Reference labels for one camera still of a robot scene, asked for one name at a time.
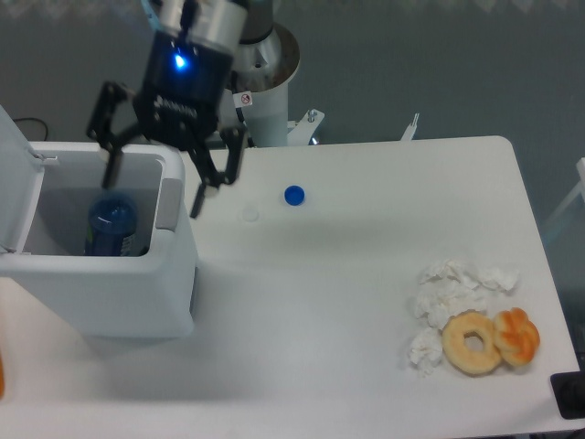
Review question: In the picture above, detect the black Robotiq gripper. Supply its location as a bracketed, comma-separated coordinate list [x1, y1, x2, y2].
[85, 30, 250, 220]

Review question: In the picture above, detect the white trash can lid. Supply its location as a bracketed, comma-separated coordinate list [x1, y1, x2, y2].
[1, 108, 59, 253]

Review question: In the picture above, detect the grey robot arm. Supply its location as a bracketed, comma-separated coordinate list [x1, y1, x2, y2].
[87, 1, 250, 218]

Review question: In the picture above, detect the white bottle cap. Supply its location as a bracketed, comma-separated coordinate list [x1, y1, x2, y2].
[241, 206, 260, 223]

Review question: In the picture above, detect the blue bottle cap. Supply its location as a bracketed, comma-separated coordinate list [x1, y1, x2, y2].
[283, 185, 305, 207]

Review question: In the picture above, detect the white trash can body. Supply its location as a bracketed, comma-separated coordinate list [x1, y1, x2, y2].
[1, 142, 198, 337]

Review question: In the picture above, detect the blue plastic bottle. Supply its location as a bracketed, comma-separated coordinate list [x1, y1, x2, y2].
[84, 191, 138, 257]

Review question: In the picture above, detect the orange object at edge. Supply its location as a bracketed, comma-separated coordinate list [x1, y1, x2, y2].
[0, 350, 6, 400]

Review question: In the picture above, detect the large crumpled white tissue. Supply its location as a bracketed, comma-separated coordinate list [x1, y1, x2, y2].
[413, 259, 520, 330]

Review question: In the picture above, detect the small crumpled white tissue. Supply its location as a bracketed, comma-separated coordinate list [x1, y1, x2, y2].
[408, 327, 443, 377]

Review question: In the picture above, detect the orange twisted bread roll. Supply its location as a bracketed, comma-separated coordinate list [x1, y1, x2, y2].
[493, 307, 540, 368]

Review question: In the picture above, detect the black device at edge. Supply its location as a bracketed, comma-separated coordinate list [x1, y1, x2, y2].
[550, 371, 584, 420]

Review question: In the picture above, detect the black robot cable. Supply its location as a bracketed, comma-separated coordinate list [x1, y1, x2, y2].
[235, 91, 250, 127]

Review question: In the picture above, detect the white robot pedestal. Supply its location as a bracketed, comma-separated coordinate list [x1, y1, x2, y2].
[158, 22, 421, 150]

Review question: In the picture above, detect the plain ring donut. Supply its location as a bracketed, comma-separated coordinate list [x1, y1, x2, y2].
[441, 312, 502, 376]

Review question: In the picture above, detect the white frame at right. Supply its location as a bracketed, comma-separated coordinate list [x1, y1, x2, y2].
[541, 157, 584, 247]

